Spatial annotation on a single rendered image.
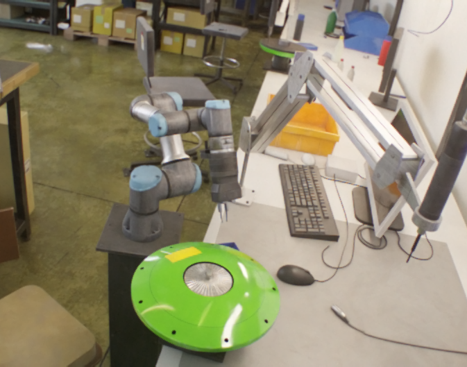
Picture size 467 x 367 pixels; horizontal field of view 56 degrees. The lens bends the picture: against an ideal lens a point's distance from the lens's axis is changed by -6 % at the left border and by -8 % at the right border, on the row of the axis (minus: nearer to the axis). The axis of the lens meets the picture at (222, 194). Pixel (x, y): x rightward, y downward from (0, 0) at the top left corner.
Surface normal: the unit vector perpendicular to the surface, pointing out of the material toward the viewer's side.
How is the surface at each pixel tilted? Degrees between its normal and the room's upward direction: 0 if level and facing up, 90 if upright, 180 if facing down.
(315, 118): 86
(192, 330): 24
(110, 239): 0
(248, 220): 0
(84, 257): 0
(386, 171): 90
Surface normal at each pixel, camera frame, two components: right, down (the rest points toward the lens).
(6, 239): 0.58, 0.51
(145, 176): 0.07, -0.81
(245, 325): 0.36, -0.58
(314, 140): -0.14, 0.58
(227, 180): 0.51, 0.22
